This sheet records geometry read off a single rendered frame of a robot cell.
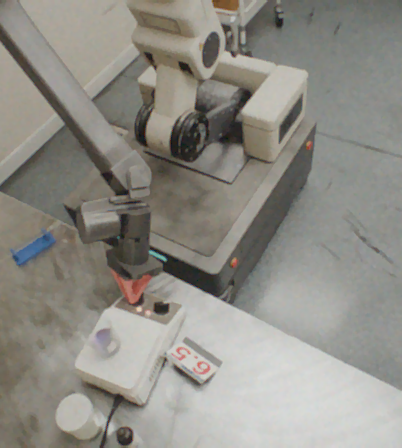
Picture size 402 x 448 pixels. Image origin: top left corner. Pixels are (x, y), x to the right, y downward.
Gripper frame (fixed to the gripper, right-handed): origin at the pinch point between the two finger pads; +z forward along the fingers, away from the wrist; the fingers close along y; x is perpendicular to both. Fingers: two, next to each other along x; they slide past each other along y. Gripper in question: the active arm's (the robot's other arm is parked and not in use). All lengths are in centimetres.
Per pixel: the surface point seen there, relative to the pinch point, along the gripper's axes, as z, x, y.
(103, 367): 5.1, -11.0, 8.5
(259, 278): 43, 82, -33
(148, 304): 1.3, 2.4, 2.2
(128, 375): 4.9, -8.7, 12.7
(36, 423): 18.5, -20.6, 1.5
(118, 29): -35, 109, -186
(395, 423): 7, 23, 45
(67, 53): -23, 72, -174
